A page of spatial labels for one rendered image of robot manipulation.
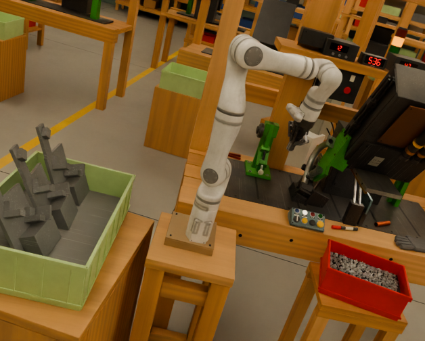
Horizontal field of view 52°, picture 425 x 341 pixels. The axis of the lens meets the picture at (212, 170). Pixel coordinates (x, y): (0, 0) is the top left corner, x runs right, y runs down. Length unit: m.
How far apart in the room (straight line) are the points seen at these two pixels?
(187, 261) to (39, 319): 0.52
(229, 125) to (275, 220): 0.63
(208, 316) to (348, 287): 0.53
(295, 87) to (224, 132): 0.93
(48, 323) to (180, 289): 0.49
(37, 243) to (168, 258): 0.44
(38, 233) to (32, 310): 0.24
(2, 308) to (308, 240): 1.20
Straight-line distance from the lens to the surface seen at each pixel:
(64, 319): 1.43
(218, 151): 1.45
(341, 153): 2.06
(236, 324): 2.69
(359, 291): 1.77
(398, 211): 2.46
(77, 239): 1.62
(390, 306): 1.81
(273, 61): 1.38
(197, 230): 1.61
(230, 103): 1.40
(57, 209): 1.62
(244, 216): 1.86
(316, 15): 2.24
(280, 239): 1.94
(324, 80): 1.51
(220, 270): 1.61
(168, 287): 1.67
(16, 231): 1.51
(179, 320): 2.60
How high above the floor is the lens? 1.83
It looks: 25 degrees down
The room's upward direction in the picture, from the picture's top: 15 degrees clockwise
